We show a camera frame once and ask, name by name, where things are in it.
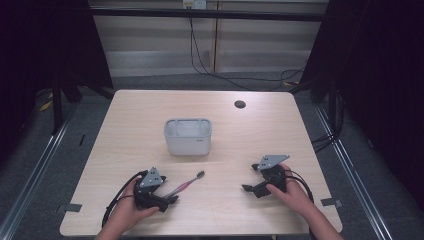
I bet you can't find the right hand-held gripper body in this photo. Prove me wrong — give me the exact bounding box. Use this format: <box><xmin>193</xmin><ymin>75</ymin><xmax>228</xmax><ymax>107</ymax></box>
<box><xmin>251</xmin><ymin>154</ymin><xmax>291</xmax><ymax>195</ymax></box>

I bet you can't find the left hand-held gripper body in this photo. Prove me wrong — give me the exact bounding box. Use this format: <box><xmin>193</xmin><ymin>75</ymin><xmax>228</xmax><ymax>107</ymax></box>
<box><xmin>133</xmin><ymin>166</ymin><xmax>167</xmax><ymax>211</ymax></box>

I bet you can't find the pink toothbrush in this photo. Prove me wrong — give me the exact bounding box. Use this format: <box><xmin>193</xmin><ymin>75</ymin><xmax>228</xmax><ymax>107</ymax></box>
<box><xmin>162</xmin><ymin>170</ymin><xmax>206</xmax><ymax>200</ymax></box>

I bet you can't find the person's left hand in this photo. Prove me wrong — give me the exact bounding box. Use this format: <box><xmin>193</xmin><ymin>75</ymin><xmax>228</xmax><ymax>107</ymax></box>
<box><xmin>108</xmin><ymin>177</ymin><xmax>161</xmax><ymax>232</ymax></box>

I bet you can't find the person's right hand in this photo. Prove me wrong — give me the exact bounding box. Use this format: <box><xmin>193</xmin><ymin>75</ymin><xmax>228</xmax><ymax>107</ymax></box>
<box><xmin>265</xmin><ymin>163</ymin><xmax>316</xmax><ymax>218</ymax></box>

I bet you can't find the white plastic holder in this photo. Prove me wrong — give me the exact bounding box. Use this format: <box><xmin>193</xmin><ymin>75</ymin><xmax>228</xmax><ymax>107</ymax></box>
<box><xmin>162</xmin><ymin>117</ymin><xmax>213</xmax><ymax>157</ymax></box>

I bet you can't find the grey tape piece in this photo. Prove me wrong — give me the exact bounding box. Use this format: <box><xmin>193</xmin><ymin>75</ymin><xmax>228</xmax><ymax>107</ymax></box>
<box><xmin>320</xmin><ymin>197</ymin><xmax>344</xmax><ymax>209</ymax></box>
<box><xmin>55</xmin><ymin>203</ymin><xmax>83</xmax><ymax>215</ymax></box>

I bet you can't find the black metal stand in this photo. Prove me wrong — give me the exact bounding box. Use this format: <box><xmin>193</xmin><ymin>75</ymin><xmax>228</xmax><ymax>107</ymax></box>
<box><xmin>50</xmin><ymin>74</ymin><xmax>65</xmax><ymax>136</ymax></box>

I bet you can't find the yellow floor tape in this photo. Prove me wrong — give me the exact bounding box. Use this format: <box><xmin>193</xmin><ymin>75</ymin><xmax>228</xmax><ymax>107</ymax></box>
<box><xmin>37</xmin><ymin>92</ymin><xmax>55</xmax><ymax>113</ymax></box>

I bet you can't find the dark curtain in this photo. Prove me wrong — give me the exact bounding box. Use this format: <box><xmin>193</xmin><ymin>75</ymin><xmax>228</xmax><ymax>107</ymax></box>
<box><xmin>0</xmin><ymin>0</ymin><xmax>114</xmax><ymax>168</ymax></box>
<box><xmin>299</xmin><ymin>0</ymin><xmax>424</xmax><ymax>204</ymax></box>

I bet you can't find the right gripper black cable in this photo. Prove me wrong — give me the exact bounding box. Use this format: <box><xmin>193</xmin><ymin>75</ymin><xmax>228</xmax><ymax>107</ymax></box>
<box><xmin>283</xmin><ymin>169</ymin><xmax>318</xmax><ymax>240</ymax></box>

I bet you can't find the black cable bundle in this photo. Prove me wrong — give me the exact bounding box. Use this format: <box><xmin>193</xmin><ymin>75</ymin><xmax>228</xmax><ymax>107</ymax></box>
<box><xmin>310</xmin><ymin>89</ymin><xmax>346</xmax><ymax>154</ymax></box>

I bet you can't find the metal floor rail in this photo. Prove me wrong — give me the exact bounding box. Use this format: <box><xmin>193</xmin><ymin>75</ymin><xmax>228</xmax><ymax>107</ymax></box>
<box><xmin>0</xmin><ymin>103</ymin><xmax>80</xmax><ymax>240</ymax></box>
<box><xmin>314</xmin><ymin>105</ymin><xmax>394</xmax><ymax>240</ymax></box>

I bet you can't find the black floor cable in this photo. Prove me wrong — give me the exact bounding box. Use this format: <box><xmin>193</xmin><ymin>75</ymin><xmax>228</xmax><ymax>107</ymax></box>
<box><xmin>188</xmin><ymin>17</ymin><xmax>307</xmax><ymax>92</ymax></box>

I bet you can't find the black horizontal frame bar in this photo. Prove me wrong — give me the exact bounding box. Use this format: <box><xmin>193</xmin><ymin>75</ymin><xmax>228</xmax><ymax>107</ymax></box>
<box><xmin>89</xmin><ymin>7</ymin><xmax>330</xmax><ymax>23</ymax></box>

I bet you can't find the white wall socket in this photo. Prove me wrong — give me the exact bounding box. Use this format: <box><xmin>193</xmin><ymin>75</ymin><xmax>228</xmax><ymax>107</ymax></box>
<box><xmin>182</xmin><ymin>0</ymin><xmax>208</xmax><ymax>10</ymax></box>

